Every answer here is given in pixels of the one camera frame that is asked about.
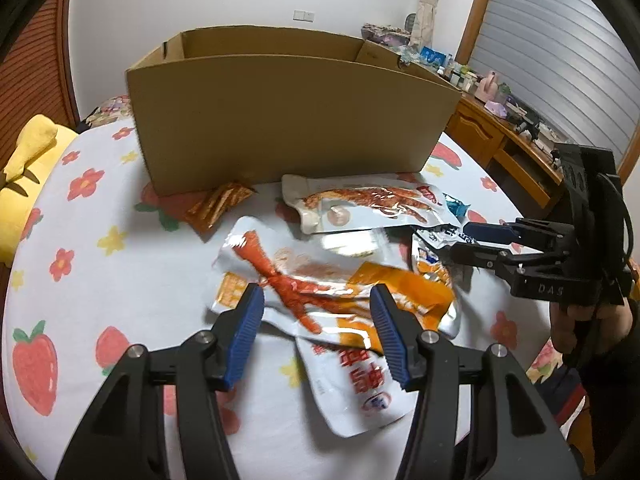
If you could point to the beige curtain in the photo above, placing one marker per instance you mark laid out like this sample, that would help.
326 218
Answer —
427 5

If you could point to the white chicken feet snack packet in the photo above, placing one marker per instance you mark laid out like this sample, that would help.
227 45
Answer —
370 205

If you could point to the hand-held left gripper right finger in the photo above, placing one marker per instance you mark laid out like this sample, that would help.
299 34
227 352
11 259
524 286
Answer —
387 335

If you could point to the blue boxes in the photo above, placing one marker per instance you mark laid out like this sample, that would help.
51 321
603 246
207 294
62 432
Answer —
435 55

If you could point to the blue white snack packet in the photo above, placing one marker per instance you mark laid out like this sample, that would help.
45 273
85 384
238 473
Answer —
430 260

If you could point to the wooden louvred wardrobe door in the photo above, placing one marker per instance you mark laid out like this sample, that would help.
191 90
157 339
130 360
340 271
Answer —
35 75

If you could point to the person's right hand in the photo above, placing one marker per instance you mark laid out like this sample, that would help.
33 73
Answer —
562 325

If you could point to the white wall switch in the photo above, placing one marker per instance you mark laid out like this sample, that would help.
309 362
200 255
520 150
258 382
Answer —
303 15

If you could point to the brown cardboard box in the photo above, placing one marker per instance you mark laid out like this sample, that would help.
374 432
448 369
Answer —
290 115

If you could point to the row of small bottles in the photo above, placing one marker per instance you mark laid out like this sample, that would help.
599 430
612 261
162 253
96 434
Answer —
460 75

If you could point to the wooden window frame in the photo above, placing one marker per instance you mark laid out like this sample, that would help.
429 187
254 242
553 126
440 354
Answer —
477 5

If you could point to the purple item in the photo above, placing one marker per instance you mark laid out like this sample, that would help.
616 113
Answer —
496 109

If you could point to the orange chicken foot snack packet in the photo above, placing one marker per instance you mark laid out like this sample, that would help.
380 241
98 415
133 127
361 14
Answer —
305 285

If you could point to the yellow plush toy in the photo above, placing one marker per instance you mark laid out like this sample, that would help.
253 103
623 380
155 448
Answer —
35 160

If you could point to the small orange-brown snack packet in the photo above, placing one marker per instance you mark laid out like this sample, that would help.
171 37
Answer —
217 205

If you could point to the pink figure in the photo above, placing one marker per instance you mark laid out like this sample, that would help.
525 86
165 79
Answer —
487 87

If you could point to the wooden desk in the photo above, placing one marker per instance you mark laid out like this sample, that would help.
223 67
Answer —
485 130

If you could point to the black tool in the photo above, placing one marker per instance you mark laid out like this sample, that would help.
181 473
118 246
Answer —
525 122

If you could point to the strawberry flower printed bedsheet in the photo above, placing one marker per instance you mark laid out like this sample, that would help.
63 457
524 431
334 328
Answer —
100 240

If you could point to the dark patterned bag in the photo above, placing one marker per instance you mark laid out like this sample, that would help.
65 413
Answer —
385 35

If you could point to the person's right forearm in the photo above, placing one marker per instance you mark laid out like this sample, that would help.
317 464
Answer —
610 400

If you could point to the floral pillow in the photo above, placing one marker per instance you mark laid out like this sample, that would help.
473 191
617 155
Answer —
107 110

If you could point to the white red-lettered snack packet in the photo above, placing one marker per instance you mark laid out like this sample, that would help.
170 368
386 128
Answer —
350 385

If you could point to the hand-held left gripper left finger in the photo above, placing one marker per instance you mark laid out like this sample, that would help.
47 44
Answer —
247 330

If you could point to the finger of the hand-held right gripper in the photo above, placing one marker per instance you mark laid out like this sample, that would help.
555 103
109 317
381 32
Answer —
492 232
475 255

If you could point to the grey window blind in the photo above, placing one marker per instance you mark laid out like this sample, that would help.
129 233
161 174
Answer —
560 45

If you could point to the dark floral cloth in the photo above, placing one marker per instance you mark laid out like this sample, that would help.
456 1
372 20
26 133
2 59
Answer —
565 400

